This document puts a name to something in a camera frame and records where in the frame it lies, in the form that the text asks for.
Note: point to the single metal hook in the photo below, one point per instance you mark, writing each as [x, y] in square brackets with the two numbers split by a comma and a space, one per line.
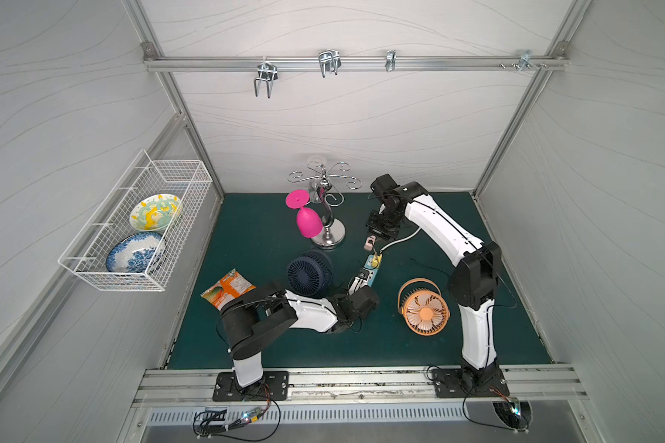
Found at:
[390, 61]

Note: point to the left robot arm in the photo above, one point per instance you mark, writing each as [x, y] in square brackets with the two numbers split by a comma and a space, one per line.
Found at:
[255, 317]

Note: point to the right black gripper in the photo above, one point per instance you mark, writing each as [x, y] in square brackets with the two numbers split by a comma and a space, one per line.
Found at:
[378, 226]

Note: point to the double metal hook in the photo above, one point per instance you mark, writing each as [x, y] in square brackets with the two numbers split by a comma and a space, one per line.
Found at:
[329, 62]
[267, 74]

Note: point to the navy blue desk fan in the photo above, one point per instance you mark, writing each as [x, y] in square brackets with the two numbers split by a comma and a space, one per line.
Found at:
[310, 273]

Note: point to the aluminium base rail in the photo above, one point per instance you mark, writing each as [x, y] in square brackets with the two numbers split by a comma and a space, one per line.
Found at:
[358, 385]

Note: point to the double metal hook middle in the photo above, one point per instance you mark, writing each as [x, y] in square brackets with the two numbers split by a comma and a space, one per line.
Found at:
[329, 62]

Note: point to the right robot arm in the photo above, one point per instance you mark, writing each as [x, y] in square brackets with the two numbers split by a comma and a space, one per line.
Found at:
[474, 279]

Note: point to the orange desk fan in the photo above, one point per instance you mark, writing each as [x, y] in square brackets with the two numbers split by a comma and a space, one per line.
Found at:
[420, 303]

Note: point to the aluminium top rail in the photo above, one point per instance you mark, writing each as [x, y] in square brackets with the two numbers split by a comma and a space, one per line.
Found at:
[301, 64]

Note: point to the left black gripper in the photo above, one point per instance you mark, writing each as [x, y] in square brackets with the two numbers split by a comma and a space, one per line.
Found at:
[363, 277]

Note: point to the pink fan plug adapter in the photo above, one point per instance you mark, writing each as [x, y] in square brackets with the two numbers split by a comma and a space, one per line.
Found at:
[370, 243]

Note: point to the blue white patterned plate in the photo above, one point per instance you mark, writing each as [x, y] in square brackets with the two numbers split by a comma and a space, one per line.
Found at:
[137, 253]

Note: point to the yellow green patterned plate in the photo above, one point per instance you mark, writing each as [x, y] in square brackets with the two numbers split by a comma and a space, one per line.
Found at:
[155, 213]

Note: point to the white wire basket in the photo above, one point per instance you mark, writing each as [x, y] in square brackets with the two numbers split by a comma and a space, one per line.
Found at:
[86, 255]

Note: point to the teal power strip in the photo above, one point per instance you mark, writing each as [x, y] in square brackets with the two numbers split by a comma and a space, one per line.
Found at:
[369, 270]

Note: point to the chrome glass holder stand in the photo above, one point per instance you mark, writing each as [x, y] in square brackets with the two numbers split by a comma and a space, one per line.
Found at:
[321, 190]

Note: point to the metal hook right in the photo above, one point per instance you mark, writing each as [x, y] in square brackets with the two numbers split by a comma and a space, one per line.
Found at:
[524, 63]

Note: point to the orange snack packet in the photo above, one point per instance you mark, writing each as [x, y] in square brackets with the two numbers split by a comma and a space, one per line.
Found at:
[227, 289]

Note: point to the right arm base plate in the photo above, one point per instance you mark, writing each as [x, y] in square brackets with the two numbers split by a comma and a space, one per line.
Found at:
[449, 383]

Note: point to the pink wine glass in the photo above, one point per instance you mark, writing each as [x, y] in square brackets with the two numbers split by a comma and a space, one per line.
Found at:
[308, 221]

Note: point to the double metal hook left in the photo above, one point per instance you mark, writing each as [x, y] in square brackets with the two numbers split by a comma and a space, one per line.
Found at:
[267, 74]

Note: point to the yellow plug on strip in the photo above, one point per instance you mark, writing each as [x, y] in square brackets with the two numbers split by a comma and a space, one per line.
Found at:
[375, 261]

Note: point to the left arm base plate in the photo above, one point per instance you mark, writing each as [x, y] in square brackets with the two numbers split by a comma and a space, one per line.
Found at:
[272, 386]

